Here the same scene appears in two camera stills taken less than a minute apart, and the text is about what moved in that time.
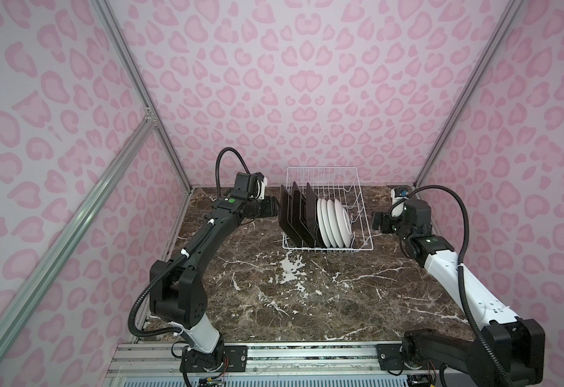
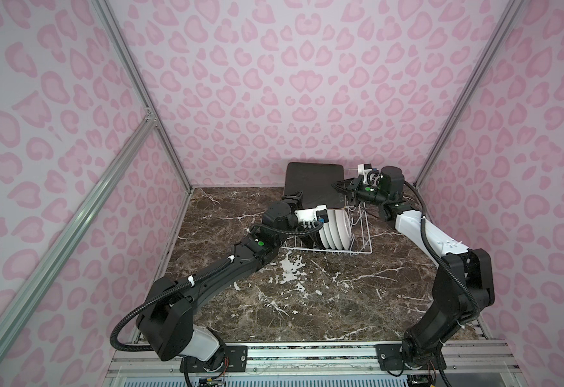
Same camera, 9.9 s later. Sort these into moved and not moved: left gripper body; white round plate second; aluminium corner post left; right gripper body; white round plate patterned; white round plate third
Moved: right gripper body; left gripper body
Not moved: white round plate third; white round plate patterned; aluminium corner post left; white round plate second
